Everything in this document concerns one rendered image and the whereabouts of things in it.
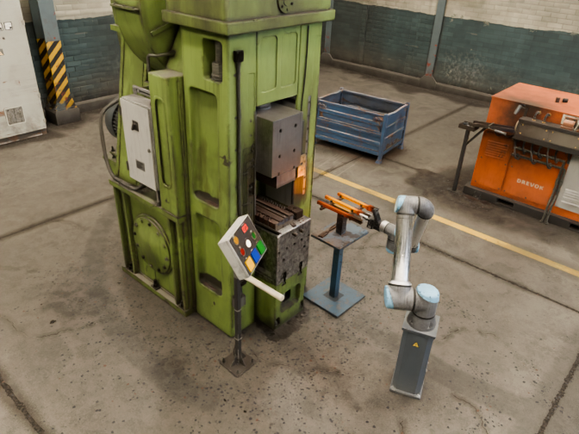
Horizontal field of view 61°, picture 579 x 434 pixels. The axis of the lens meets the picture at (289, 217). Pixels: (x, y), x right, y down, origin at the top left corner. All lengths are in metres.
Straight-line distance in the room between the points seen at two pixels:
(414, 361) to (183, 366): 1.66
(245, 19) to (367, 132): 4.34
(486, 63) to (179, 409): 8.80
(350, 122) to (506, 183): 2.27
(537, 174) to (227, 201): 4.05
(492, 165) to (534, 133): 0.70
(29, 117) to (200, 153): 4.97
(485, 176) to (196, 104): 4.17
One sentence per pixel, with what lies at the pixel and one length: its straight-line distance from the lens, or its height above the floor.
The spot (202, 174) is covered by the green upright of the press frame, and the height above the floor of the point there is 1.30.
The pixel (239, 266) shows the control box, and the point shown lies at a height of 1.03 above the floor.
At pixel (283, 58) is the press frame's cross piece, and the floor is 2.10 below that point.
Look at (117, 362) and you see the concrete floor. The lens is 4.02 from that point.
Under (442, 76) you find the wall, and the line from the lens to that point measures 11.09.
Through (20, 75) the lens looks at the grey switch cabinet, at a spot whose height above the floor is 0.92.
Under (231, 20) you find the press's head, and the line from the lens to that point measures 2.95.
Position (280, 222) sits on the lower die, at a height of 0.97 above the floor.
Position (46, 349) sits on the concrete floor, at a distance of 4.30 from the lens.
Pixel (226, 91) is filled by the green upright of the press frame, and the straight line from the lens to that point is 3.08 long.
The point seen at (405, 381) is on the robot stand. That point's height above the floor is 0.13.
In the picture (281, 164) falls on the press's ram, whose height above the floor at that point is 1.44.
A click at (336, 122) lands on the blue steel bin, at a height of 0.42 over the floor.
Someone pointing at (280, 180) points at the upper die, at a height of 1.32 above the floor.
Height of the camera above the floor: 2.83
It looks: 30 degrees down
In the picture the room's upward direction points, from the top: 3 degrees clockwise
